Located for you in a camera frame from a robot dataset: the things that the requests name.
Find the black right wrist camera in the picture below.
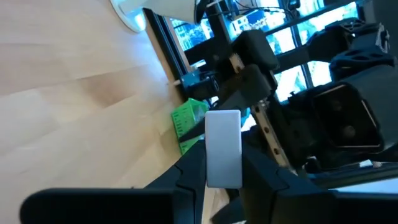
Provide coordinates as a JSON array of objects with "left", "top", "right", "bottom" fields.
[{"left": 312, "top": 83, "right": 384, "bottom": 151}]

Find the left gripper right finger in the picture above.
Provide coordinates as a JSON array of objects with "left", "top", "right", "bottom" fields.
[{"left": 239, "top": 142, "right": 398, "bottom": 224}]

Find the white charger adapter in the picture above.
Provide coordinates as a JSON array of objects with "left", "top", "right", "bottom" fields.
[{"left": 204, "top": 109, "right": 243, "bottom": 189}]

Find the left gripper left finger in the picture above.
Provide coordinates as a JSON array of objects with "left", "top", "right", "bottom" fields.
[{"left": 19, "top": 139, "right": 208, "bottom": 224}]

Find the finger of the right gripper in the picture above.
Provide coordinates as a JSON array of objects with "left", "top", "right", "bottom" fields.
[
  {"left": 181, "top": 29, "right": 280, "bottom": 102},
  {"left": 178, "top": 64, "right": 278, "bottom": 144}
]

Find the green plastic basket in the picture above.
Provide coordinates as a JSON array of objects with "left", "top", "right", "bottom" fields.
[{"left": 170, "top": 97, "right": 210, "bottom": 156}]

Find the black table frame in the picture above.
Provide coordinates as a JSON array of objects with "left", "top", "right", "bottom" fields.
[{"left": 142, "top": 7, "right": 193, "bottom": 94}]

